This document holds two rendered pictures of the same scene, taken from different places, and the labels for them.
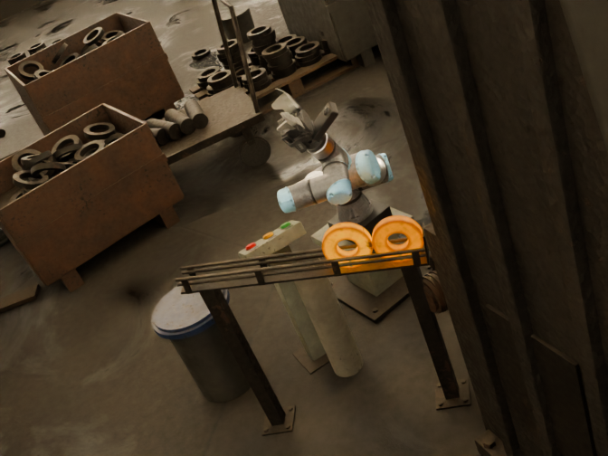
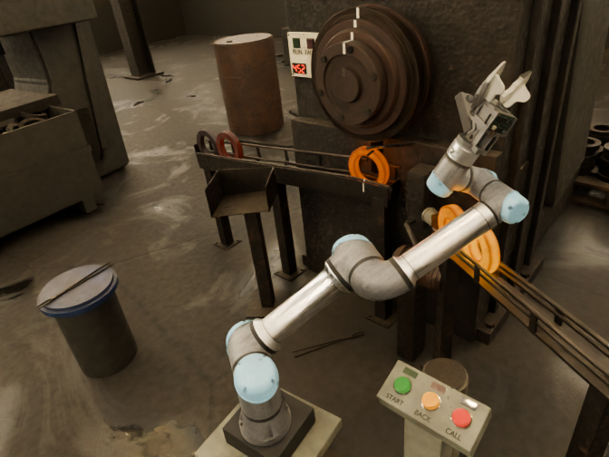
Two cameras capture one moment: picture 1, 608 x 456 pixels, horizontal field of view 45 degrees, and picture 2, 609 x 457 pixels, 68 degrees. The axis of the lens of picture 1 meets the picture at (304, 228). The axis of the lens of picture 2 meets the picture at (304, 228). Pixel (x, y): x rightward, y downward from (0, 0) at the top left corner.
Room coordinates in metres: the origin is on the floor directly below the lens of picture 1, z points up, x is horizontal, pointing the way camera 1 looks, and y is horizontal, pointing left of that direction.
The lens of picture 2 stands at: (2.84, 0.61, 1.52)
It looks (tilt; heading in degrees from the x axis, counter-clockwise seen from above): 31 degrees down; 241
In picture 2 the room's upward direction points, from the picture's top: 7 degrees counter-clockwise
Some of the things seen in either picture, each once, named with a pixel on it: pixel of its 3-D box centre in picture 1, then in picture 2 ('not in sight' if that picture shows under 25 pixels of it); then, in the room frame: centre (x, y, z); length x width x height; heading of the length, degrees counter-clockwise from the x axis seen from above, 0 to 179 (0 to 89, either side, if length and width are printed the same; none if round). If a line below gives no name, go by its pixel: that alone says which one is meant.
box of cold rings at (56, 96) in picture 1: (97, 88); not in sight; (5.78, 1.07, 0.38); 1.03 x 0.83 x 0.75; 109
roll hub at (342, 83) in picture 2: not in sight; (349, 83); (1.89, -0.70, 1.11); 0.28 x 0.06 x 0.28; 106
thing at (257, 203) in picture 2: not in sight; (253, 247); (2.20, -1.10, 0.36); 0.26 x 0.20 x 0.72; 141
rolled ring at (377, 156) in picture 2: not in sight; (368, 168); (1.79, -0.73, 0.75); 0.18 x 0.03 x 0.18; 105
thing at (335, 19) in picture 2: not in sight; (365, 76); (1.79, -0.73, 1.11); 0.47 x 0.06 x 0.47; 106
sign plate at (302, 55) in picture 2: not in sight; (313, 55); (1.78, -1.09, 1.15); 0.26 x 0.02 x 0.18; 106
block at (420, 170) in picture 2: not in sight; (421, 196); (1.71, -0.51, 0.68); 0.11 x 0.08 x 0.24; 16
